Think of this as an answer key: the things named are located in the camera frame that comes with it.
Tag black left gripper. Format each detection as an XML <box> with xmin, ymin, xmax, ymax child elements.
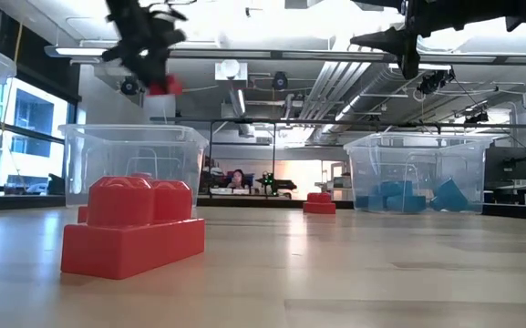
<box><xmin>101</xmin><ymin>0</ymin><xmax>189</xmax><ymax>91</ymax></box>

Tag person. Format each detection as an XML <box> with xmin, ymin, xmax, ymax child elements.
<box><xmin>225</xmin><ymin>169</ymin><xmax>251</xmax><ymax>190</ymax></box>

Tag black round ceiling speaker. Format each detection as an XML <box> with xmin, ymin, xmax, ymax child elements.
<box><xmin>119</xmin><ymin>76</ymin><xmax>140</xmax><ymax>97</ymax></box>
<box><xmin>271</xmin><ymin>70</ymin><xmax>290</xmax><ymax>91</ymax></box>

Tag small black robot green lights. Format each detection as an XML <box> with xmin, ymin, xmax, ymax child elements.
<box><xmin>255</xmin><ymin>171</ymin><xmax>298</xmax><ymax>198</ymax></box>

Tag white round ceiling fixture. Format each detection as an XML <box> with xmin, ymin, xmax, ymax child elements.
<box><xmin>214</xmin><ymin>58</ymin><xmax>249</xmax><ymax>82</ymax></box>

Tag black computer monitor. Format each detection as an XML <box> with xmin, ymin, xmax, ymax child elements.
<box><xmin>484</xmin><ymin>146</ymin><xmax>526</xmax><ymax>181</ymax></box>

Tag grey ceiling pipe bundle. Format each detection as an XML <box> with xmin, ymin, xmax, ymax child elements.
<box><xmin>297</xmin><ymin>31</ymin><xmax>391</xmax><ymax>122</ymax></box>

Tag yellow hanging cord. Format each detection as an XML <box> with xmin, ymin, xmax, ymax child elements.
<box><xmin>13</xmin><ymin>20</ymin><xmax>27</xmax><ymax>63</ymax></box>

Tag black ceiling spotlight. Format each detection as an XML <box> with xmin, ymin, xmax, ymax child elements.
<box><xmin>464</xmin><ymin>110</ymin><xmax>490</xmax><ymax>125</ymax></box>
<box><xmin>417</xmin><ymin>68</ymin><xmax>456</xmax><ymax>96</ymax></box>

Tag large window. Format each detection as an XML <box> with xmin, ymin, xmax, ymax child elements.
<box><xmin>0</xmin><ymin>77</ymin><xmax>70</xmax><ymax>197</ymax></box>

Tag long suspended ceiling light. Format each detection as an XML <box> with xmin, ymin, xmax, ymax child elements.
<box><xmin>43</xmin><ymin>44</ymin><xmax>526</xmax><ymax>65</ymax></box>

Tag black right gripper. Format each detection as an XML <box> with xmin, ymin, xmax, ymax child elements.
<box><xmin>349</xmin><ymin>0</ymin><xmax>478</xmax><ymax>81</ymax></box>

